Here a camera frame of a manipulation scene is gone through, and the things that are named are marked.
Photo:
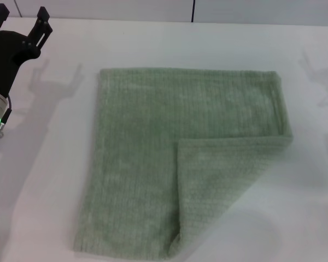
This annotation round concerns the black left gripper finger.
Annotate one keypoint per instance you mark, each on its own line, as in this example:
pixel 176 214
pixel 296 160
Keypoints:
pixel 2 15
pixel 42 27

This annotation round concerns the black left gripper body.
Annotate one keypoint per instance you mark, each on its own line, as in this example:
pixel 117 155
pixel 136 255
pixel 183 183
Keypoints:
pixel 5 54

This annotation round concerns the green ribbed towel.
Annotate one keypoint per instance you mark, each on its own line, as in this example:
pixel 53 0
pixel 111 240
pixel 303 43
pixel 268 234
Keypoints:
pixel 142 152

